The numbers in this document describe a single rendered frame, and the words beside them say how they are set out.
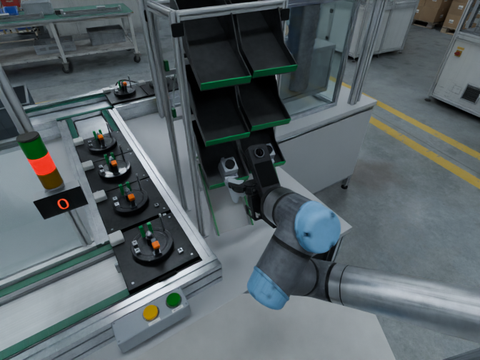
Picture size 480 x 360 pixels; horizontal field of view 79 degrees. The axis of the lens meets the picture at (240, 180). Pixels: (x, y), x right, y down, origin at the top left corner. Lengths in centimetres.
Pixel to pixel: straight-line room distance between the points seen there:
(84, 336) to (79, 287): 20
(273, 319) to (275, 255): 55
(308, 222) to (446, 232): 242
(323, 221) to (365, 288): 15
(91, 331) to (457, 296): 86
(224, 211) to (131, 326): 45
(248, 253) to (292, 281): 65
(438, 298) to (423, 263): 199
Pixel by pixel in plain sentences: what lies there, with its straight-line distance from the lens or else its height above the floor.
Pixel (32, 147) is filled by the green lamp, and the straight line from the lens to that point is 88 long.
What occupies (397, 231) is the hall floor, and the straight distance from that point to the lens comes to 265.
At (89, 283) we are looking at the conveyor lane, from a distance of 113.
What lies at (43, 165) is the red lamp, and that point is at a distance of 91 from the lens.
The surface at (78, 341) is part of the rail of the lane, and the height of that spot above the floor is 95.
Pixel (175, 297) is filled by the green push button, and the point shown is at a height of 97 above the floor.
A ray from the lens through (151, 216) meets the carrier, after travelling 117.
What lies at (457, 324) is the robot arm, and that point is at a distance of 54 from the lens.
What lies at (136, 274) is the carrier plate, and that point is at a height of 97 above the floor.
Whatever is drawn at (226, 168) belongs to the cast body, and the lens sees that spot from 88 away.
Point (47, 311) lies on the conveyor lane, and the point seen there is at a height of 92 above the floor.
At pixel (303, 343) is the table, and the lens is 102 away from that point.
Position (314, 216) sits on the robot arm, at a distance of 46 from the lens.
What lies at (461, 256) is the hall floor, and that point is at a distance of 272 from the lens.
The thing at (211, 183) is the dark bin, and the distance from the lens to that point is 92.
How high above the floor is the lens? 179
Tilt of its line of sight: 40 degrees down
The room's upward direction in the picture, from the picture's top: straight up
